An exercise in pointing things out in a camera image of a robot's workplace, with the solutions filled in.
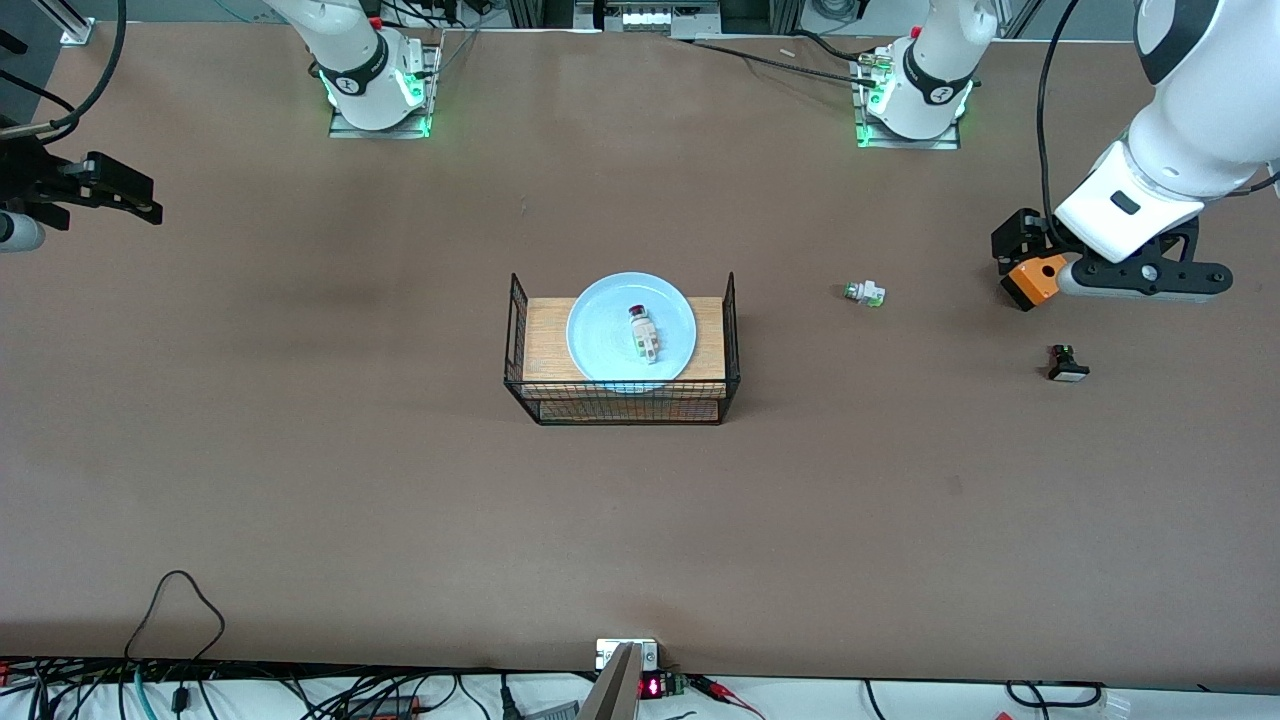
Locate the red push button switch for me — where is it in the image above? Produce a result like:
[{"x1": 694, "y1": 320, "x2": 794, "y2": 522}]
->
[{"x1": 627, "y1": 303, "x2": 662, "y2": 366}]

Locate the light blue round plate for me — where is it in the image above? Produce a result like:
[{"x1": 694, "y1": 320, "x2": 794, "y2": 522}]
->
[{"x1": 566, "y1": 272, "x2": 698, "y2": 396}]

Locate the black square white-capped button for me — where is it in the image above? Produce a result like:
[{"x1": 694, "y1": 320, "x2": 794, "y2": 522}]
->
[{"x1": 1046, "y1": 343, "x2": 1092, "y2": 384}]

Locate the wooden board shelf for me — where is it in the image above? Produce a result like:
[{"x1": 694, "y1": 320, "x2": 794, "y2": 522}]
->
[{"x1": 522, "y1": 296, "x2": 728, "y2": 385}]

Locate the lit white panel device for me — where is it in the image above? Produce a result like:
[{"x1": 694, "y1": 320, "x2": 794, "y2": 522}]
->
[{"x1": 575, "y1": 0, "x2": 723, "y2": 39}]

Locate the red clip lead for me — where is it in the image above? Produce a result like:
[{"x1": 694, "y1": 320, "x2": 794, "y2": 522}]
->
[{"x1": 690, "y1": 675, "x2": 766, "y2": 720}]

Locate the small white box device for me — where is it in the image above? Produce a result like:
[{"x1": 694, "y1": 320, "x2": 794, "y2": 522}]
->
[{"x1": 596, "y1": 638, "x2": 661, "y2": 673}]

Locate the orange button enclosure box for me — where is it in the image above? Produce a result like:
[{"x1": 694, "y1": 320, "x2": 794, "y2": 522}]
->
[{"x1": 1001, "y1": 254, "x2": 1071, "y2": 313}]

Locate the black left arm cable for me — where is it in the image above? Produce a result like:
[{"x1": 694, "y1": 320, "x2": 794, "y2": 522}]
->
[{"x1": 1037, "y1": 0, "x2": 1083, "y2": 231}]

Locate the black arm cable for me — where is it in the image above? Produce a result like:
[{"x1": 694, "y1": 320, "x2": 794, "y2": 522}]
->
[
  {"x1": 1037, "y1": 0, "x2": 1083, "y2": 231},
  {"x1": 0, "y1": 0, "x2": 128, "y2": 146}
]

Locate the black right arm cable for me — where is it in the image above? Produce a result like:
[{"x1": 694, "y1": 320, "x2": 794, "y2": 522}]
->
[{"x1": 0, "y1": 0, "x2": 128, "y2": 146}]

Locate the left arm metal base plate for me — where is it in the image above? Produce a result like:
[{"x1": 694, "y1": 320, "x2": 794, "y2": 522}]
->
[{"x1": 852, "y1": 45, "x2": 963, "y2": 151}]

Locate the aluminium frame profile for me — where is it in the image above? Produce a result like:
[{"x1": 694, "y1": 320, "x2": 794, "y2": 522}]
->
[{"x1": 38, "y1": 0, "x2": 98, "y2": 47}]

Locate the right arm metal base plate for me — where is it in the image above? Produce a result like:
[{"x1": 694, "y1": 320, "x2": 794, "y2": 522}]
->
[{"x1": 328, "y1": 42, "x2": 442, "y2": 140}]

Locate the black cable on table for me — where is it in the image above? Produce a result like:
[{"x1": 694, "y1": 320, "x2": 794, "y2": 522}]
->
[{"x1": 670, "y1": 36, "x2": 881, "y2": 89}]

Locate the black looped thin cable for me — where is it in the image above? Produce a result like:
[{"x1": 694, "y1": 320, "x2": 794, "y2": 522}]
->
[{"x1": 124, "y1": 570, "x2": 227, "y2": 663}]

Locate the black wire basket rack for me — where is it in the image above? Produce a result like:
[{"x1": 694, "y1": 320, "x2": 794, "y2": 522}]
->
[{"x1": 503, "y1": 270, "x2": 743, "y2": 428}]

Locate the black cable on white ledge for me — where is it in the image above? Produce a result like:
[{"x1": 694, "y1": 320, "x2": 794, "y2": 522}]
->
[{"x1": 1005, "y1": 680, "x2": 1106, "y2": 707}]

